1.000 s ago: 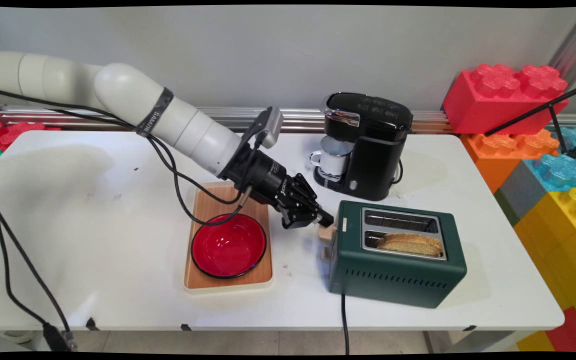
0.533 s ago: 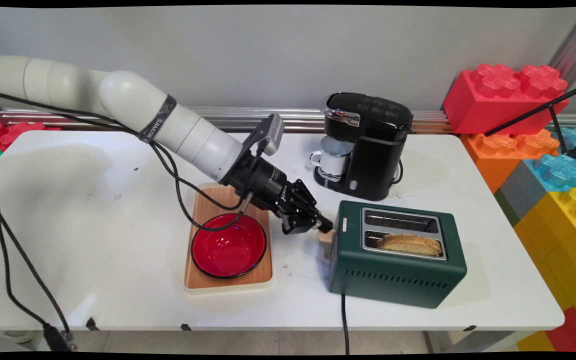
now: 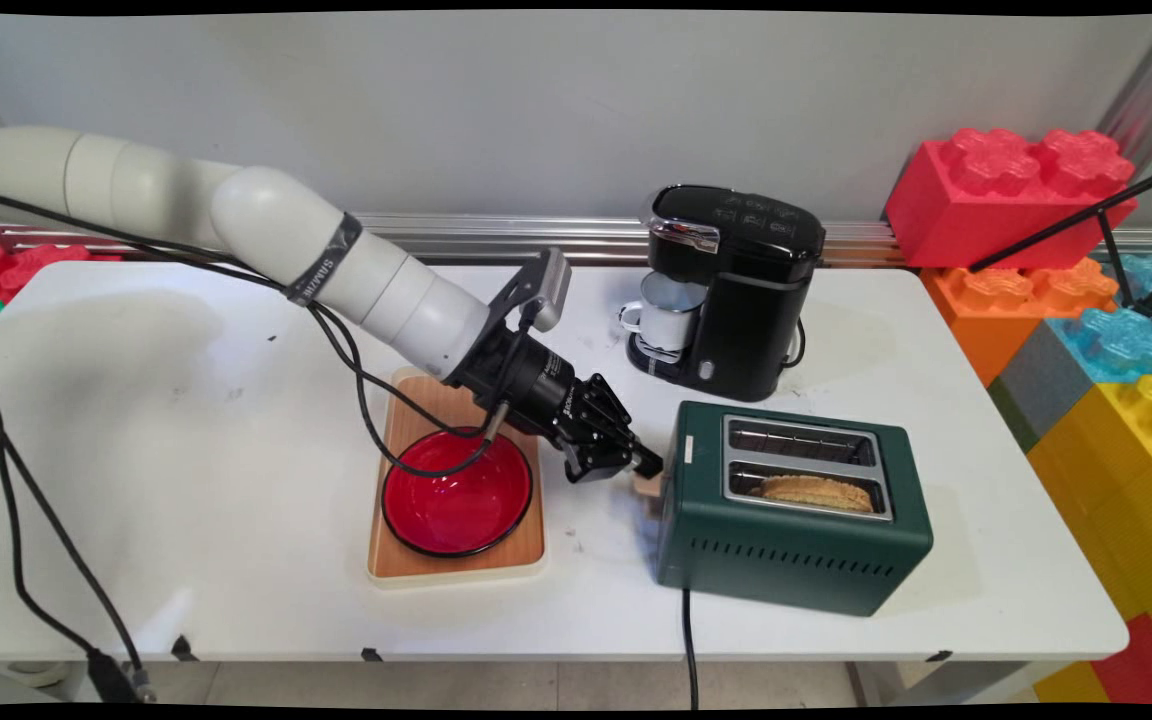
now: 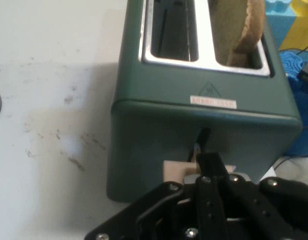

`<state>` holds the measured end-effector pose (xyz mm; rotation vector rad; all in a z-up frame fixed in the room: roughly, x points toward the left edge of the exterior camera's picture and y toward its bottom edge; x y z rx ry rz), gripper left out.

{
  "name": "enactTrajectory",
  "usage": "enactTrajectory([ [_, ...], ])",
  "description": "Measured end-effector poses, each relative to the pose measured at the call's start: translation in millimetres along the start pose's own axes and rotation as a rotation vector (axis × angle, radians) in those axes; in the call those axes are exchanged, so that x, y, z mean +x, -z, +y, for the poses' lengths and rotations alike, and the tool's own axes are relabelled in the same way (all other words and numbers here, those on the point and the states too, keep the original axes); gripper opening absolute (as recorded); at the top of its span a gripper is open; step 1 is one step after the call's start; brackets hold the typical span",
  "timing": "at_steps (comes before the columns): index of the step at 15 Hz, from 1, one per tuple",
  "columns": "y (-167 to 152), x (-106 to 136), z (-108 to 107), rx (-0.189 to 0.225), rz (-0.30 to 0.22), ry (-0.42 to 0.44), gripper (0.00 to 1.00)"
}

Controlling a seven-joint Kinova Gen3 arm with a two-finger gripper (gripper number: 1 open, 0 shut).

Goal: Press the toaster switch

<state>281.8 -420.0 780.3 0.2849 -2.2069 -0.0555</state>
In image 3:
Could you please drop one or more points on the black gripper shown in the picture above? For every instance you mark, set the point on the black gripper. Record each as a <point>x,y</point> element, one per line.
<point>526,385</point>

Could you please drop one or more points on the beige toaster lever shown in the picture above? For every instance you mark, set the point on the beige toaster lever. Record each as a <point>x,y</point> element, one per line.
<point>648,490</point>

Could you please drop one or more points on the red toy brick behind arm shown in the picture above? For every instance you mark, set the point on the red toy brick behind arm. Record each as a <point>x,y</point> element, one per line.
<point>6,270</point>

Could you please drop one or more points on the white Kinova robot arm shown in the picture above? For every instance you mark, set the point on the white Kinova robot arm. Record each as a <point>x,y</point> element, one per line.
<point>266,220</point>

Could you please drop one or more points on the white enamel mug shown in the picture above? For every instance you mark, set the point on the white enamel mug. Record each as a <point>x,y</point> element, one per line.
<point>671,320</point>

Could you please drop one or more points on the red bowl with black rim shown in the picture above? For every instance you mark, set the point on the red bowl with black rim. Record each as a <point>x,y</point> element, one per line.
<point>466,505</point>

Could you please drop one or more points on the black coffee maker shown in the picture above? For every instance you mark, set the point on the black coffee maker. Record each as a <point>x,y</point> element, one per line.
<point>746,300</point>

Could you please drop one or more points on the dark green toaster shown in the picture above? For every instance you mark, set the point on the dark green toaster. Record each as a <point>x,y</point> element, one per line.
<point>786,555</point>

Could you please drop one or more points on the toasted bread slice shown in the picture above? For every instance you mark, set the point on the toasted bread slice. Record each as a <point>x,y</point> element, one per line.
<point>816,493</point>

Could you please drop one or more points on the wooden tray with cream rim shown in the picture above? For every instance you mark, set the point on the wooden tray with cream rim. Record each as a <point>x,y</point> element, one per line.
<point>406,550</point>

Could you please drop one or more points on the giant orange toy brick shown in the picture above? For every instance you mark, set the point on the giant orange toy brick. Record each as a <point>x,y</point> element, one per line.
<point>986,330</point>

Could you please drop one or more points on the giant grey toy brick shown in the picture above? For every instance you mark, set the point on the giant grey toy brick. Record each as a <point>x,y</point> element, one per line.
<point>1041,385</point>

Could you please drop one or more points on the giant red toy brick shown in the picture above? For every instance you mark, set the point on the giant red toy brick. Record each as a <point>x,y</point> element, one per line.
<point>986,210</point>

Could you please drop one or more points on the black tripod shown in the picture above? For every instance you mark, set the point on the black tripod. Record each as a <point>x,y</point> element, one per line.
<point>1066,226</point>

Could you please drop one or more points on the giant yellow toy brick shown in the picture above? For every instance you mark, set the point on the giant yellow toy brick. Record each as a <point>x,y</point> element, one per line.
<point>1126,500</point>

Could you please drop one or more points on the giant light blue toy brick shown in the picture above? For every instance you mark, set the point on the giant light blue toy brick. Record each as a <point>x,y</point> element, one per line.
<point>1121,345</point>

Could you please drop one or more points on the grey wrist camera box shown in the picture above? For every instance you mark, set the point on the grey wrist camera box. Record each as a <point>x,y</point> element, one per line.
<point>548,285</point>

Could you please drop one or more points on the aluminium rail along wall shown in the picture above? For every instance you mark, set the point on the aluminium rail along wall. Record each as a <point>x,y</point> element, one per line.
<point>736,240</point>

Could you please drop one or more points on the aluminium corner post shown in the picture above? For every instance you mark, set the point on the aluminium corner post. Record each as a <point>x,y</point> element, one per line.
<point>1151,90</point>

